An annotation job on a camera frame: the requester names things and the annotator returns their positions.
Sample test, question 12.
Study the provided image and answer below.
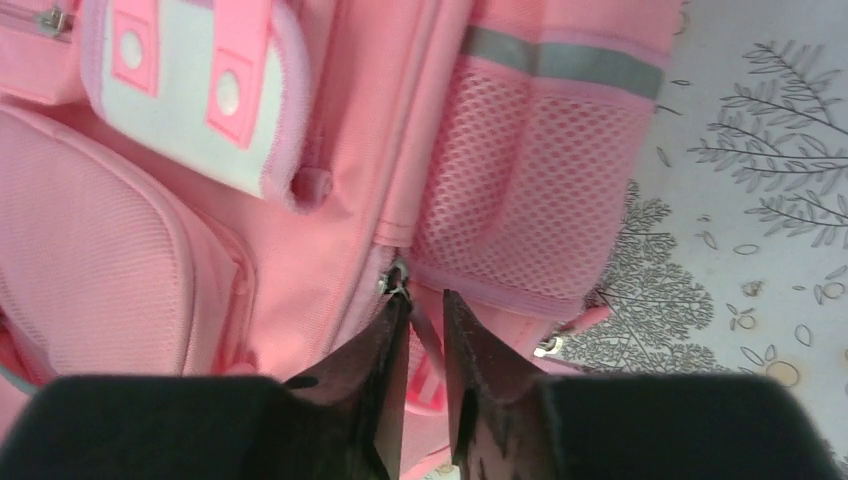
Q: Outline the pink student backpack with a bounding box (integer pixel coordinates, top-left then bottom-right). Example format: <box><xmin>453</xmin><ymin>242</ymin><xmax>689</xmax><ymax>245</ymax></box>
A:
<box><xmin>1</xmin><ymin>1</ymin><xmax>683</xmax><ymax>478</ymax></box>

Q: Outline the floral table mat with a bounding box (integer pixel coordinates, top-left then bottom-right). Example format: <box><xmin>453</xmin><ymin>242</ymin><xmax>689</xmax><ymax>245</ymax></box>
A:
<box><xmin>423</xmin><ymin>0</ymin><xmax>848</xmax><ymax>480</ymax></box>

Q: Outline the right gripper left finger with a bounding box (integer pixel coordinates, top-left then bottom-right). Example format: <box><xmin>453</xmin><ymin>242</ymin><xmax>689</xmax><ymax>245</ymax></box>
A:
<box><xmin>284</xmin><ymin>293</ymin><xmax>412</xmax><ymax>479</ymax></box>

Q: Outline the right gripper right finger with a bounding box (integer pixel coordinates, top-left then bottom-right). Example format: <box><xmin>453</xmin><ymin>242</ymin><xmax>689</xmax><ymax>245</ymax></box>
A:
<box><xmin>443</xmin><ymin>290</ymin><xmax>564</xmax><ymax>479</ymax></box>

